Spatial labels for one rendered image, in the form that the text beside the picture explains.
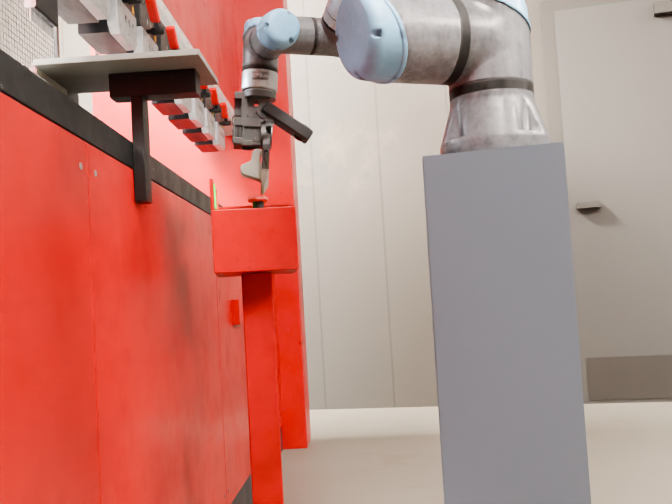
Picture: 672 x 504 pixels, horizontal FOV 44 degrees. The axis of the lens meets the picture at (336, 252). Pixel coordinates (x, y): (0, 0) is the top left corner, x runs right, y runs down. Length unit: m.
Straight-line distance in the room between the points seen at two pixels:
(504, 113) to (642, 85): 3.61
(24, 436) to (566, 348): 0.64
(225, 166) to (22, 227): 2.68
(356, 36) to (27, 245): 0.49
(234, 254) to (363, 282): 3.18
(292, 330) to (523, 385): 2.51
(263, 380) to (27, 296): 0.78
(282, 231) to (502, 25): 0.63
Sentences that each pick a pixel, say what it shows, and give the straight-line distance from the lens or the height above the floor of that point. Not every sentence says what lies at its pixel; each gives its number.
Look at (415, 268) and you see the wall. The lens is 4.68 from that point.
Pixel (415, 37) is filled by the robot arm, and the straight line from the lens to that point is 1.10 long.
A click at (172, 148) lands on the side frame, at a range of 3.66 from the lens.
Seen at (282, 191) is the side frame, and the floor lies 1.08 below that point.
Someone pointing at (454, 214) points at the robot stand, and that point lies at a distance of 1.08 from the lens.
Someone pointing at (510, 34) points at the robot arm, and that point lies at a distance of 1.17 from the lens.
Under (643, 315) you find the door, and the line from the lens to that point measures 4.59.
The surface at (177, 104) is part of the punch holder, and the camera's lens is 2.41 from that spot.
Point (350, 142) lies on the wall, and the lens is 4.83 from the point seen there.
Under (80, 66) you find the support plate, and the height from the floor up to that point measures 0.99.
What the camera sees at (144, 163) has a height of 0.84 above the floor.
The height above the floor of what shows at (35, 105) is 0.84.
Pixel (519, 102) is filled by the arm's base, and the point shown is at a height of 0.84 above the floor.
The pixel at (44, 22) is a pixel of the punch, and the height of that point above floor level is 1.09.
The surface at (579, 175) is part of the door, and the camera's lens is 4.61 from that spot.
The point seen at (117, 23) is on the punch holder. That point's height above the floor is 1.19.
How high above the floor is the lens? 0.59
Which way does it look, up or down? 4 degrees up
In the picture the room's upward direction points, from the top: 3 degrees counter-clockwise
